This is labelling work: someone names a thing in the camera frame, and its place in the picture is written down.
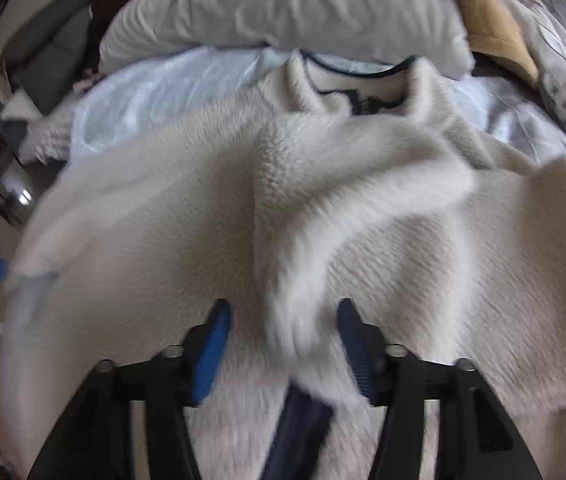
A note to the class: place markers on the white fleece blanket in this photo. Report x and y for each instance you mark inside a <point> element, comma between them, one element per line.
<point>313,200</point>

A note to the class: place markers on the grey pillow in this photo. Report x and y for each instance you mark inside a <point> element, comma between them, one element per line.
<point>283,10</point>

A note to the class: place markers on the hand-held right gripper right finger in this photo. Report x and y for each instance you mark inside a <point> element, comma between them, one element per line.
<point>359,352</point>

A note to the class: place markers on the grey grid duvet cover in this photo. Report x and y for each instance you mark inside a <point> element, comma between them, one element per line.
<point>153,95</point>

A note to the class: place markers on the black fuzzy garment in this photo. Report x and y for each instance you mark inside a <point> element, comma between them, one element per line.
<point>113,15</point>

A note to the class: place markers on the dark grey puffer jacket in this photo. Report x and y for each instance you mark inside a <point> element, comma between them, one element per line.
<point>45,55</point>

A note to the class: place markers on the white cartoon print pillow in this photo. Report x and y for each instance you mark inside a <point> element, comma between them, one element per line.
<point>563,85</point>

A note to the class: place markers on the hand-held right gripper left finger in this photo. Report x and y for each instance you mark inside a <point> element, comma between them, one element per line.
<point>209,352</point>

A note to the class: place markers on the tan plush blanket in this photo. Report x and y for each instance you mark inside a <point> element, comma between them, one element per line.
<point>488,15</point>

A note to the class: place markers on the grey checked cloth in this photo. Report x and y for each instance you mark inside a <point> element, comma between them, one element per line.
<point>45,135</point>

